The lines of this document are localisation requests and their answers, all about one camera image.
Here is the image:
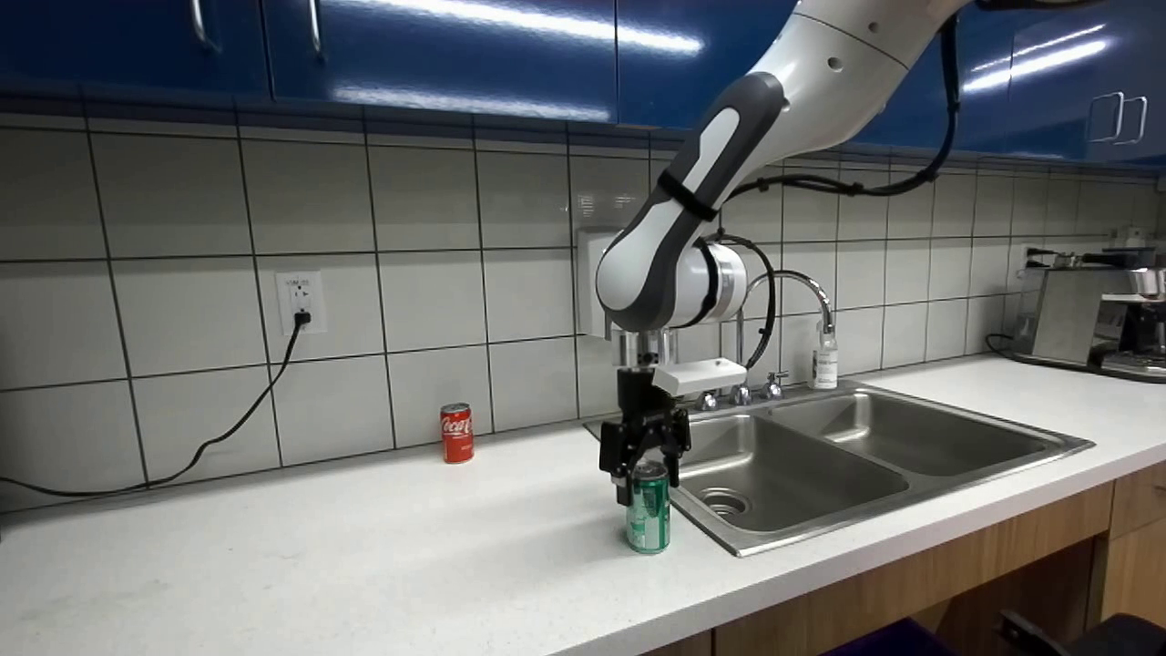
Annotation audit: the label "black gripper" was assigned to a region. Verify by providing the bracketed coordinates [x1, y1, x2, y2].
[598, 370, 690, 508]

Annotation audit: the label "green soda can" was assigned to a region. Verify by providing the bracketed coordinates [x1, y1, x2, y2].
[623, 468, 671, 553]

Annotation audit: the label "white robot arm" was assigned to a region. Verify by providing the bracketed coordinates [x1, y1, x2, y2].
[594, 0, 965, 338]

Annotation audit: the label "stainless steel double sink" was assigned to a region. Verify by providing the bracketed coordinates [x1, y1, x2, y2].
[671, 390, 1085, 557]

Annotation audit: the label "red soda can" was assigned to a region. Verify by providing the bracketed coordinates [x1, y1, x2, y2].
[440, 405, 474, 463]

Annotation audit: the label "clear hand soap bottle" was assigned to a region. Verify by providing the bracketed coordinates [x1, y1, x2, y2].
[814, 329, 840, 390]

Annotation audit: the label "chrome gooseneck faucet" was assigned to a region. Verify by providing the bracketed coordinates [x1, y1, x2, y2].
[699, 270, 835, 411]

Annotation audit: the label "wooden lower cabinets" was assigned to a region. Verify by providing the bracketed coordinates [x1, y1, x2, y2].
[652, 463, 1166, 656]

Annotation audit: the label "silver coffee machine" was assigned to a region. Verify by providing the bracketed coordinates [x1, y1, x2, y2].
[984, 243, 1166, 384]

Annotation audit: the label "black chair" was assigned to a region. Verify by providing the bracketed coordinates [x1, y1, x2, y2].
[996, 608, 1166, 656]

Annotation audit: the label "blue upper cabinets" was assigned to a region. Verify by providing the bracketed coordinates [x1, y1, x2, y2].
[0, 0, 1166, 173]

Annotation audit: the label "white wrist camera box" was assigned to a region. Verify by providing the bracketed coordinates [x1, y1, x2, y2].
[652, 359, 748, 398]

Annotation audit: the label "white wall soap dispenser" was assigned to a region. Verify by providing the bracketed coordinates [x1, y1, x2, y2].
[577, 233, 610, 338]

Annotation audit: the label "black power cord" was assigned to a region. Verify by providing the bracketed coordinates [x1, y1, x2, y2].
[0, 309, 317, 505]

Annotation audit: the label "white wall outlet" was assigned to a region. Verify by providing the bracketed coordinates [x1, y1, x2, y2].
[278, 273, 328, 336]

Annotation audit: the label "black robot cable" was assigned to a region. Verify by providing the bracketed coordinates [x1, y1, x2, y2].
[712, 13, 965, 375]

